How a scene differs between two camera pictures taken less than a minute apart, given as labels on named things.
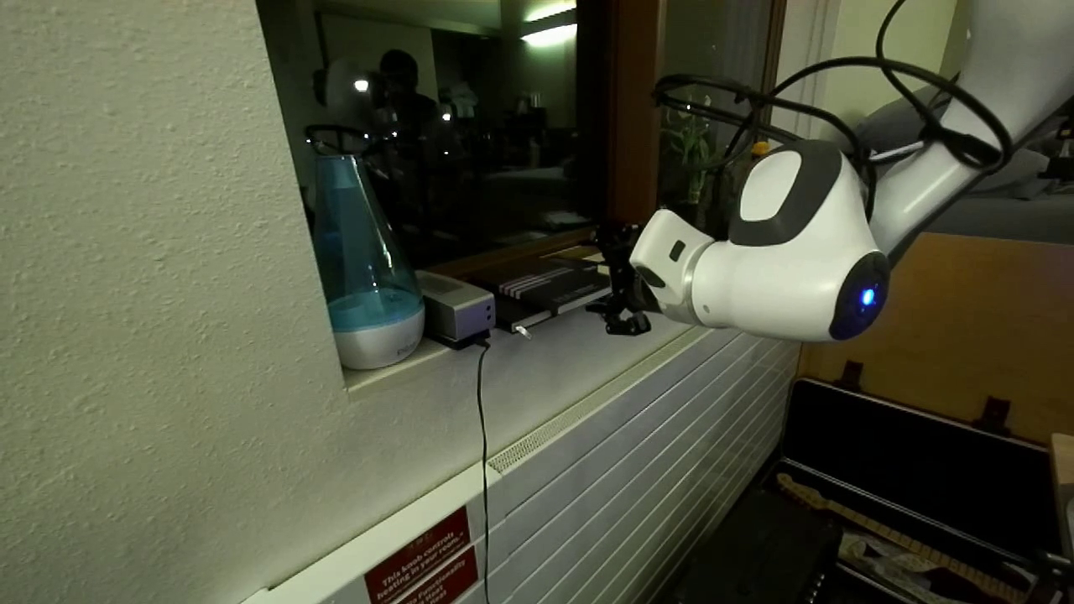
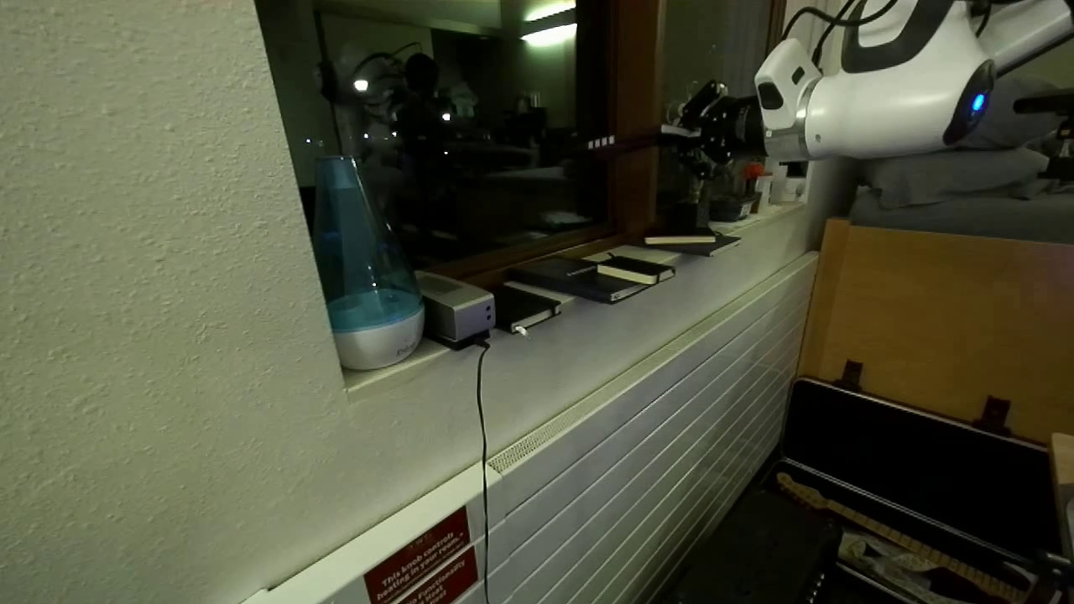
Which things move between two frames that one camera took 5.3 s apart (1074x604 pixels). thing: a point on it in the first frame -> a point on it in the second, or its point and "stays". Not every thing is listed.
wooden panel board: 966,319 stays
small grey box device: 454,313 stays
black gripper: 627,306 -> 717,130
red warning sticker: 438,570 stays
